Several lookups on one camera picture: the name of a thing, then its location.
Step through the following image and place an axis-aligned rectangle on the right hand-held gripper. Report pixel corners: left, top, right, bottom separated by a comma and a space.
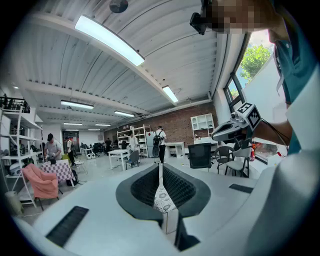
211, 101, 262, 151

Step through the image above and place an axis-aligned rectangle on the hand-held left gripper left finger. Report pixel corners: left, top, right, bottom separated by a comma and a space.
12, 163, 176, 256

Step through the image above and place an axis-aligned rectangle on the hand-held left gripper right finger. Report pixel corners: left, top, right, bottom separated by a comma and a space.
162, 163, 278, 256

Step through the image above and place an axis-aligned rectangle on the person's right forearm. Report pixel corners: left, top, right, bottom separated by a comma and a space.
252, 119, 293, 147

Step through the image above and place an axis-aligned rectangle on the white metal shelf rack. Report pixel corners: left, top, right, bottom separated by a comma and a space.
0, 94, 45, 208
116, 124, 152, 158

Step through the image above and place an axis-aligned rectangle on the dark chair with grey cushion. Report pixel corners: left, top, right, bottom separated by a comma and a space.
214, 145, 251, 178

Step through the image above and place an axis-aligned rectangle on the white arched cabinet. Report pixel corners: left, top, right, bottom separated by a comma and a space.
190, 113, 218, 146

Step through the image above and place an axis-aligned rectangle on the black chair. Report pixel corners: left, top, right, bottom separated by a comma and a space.
187, 143, 213, 173

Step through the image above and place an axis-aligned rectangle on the black backpack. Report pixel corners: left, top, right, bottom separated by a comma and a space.
66, 169, 80, 187

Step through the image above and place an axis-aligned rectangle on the low white cabinet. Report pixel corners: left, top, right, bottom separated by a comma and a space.
164, 141, 186, 159

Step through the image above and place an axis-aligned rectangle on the floral patterned seat cushion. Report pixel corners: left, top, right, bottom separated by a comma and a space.
152, 183, 179, 214

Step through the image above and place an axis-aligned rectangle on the checkered cloth table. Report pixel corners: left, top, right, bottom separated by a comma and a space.
41, 159, 76, 188

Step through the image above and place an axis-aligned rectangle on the pink cloth covered chair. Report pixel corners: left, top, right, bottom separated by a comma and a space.
21, 162, 61, 211

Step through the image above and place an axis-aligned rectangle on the white rectangular table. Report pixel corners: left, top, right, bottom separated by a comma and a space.
107, 149, 131, 172

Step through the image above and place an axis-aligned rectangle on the grey blue chair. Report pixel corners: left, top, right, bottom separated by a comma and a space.
124, 149, 140, 170

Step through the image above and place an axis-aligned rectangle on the row of black office chairs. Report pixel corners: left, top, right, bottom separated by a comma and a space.
92, 141, 106, 158

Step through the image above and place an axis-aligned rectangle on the long ceiling light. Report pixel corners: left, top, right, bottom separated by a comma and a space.
60, 99, 95, 110
114, 110, 136, 118
161, 84, 180, 103
74, 14, 146, 67

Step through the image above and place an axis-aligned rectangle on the dark framed glass door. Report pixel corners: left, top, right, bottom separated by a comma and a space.
62, 129, 81, 151

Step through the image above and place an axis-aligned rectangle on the grey refrigerator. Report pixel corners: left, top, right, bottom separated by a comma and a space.
145, 130, 157, 158

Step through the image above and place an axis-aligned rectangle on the large window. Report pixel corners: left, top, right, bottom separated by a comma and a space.
223, 29, 288, 166

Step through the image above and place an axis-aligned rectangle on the person's torso in teal shirt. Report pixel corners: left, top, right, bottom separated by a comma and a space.
272, 0, 320, 156

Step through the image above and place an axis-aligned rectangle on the round ceiling fixture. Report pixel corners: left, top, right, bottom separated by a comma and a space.
109, 0, 129, 14

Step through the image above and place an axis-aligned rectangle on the white wire stool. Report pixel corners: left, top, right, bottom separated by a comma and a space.
74, 159, 88, 175

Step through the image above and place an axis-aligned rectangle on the black head-worn camera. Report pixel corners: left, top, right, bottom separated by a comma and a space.
189, 0, 213, 36

